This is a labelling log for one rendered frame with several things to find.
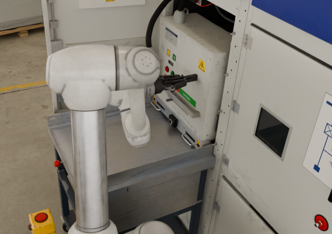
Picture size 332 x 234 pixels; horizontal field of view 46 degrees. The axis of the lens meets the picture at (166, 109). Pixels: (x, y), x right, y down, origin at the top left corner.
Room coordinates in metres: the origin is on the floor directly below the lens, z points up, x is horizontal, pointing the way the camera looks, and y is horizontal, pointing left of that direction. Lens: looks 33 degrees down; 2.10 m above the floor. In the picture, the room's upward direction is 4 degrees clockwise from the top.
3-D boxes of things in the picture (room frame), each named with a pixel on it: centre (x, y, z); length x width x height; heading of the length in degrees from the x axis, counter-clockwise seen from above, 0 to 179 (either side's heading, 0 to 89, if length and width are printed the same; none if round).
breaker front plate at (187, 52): (1.77, -0.06, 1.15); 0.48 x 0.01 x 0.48; 31
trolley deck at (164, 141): (1.63, 0.18, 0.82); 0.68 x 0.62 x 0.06; 121
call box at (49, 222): (1.03, 0.45, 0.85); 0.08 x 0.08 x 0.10; 31
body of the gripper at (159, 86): (1.56, 0.03, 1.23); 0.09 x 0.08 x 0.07; 121
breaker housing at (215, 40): (1.91, -0.28, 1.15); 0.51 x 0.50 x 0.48; 121
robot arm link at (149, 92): (1.52, 0.09, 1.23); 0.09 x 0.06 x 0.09; 31
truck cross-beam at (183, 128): (1.78, -0.07, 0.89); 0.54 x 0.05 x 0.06; 31
